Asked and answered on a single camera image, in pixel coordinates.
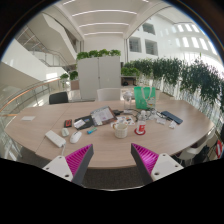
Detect white grid-pattern mug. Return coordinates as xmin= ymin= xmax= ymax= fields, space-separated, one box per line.
xmin=111 ymin=121 xmax=129 ymax=139

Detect brown clipboard with papers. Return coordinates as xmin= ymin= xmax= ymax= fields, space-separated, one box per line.
xmin=89 ymin=105 xmax=118 ymax=127

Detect colourful sticker sheet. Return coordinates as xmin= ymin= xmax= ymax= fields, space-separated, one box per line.
xmin=115 ymin=114 xmax=137 ymax=126

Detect wooden planter with plants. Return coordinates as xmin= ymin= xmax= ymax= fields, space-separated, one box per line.
xmin=59 ymin=70 xmax=80 ymax=91

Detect white paper sheet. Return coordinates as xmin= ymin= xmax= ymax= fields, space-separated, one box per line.
xmin=20 ymin=115 xmax=37 ymax=122

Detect clear lidded drink jug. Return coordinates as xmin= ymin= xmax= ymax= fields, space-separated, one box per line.
xmin=122 ymin=90 xmax=134 ymax=110

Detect tall white cabinet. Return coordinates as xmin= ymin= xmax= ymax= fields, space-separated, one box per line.
xmin=76 ymin=55 xmax=122 ymax=100

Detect white card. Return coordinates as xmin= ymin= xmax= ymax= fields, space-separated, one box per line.
xmin=73 ymin=119 xmax=87 ymax=129

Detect green plants on cabinet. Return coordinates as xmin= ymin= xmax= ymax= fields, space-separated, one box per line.
xmin=76 ymin=49 xmax=122 ymax=62

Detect white power strip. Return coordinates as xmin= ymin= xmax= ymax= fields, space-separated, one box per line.
xmin=44 ymin=129 xmax=67 ymax=148

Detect white computer mouse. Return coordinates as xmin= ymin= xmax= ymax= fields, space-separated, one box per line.
xmin=69 ymin=130 xmax=83 ymax=145

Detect white chair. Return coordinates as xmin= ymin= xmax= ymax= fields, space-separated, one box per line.
xmin=95 ymin=87 xmax=123 ymax=102
xmin=176 ymin=128 xmax=218 ymax=164

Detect dark blue keyboard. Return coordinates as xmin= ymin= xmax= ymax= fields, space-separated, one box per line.
xmin=160 ymin=110 xmax=184 ymax=125

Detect black chair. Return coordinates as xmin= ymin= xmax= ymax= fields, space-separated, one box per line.
xmin=48 ymin=91 xmax=70 ymax=105

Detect flat round red coaster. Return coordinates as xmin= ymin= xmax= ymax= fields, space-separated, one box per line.
xmin=134 ymin=127 xmax=147 ymax=136

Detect ceiling light strips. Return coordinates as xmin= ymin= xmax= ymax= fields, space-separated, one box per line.
xmin=63 ymin=0 xmax=138 ymax=37

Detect small white oval device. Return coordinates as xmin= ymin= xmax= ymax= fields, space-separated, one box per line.
xmin=60 ymin=127 xmax=70 ymax=138

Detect green tote bag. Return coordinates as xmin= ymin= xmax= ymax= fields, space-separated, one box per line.
xmin=133 ymin=86 xmax=157 ymax=111

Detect row of green hedge plants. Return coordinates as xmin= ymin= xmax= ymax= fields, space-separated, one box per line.
xmin=120 ymin=54 xmax=224 ymax=111

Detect glass railing with wooden handrail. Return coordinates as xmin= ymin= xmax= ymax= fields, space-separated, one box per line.
xmin=0 ymin=77 xmax=63 ymax=114

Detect black notebook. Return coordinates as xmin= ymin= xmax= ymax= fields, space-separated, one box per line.
xmin=73 ymin=114 xmax=95 ymax=131

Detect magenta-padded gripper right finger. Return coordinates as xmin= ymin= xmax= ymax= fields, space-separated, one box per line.
xmin=130 ymin=143 xmax=185 ymax=185

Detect small red and black device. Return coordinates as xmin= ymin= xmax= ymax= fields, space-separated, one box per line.
xmin=63 ymin=118 xmax=73 ymax=129

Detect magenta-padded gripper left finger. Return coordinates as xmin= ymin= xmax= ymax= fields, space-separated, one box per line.
xmin=42 ymin=143 xmax=95 ymax=187

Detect tangle of black cables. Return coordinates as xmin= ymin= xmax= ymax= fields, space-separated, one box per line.
xmin=131 ymin=108 xmax=164 ymax=121

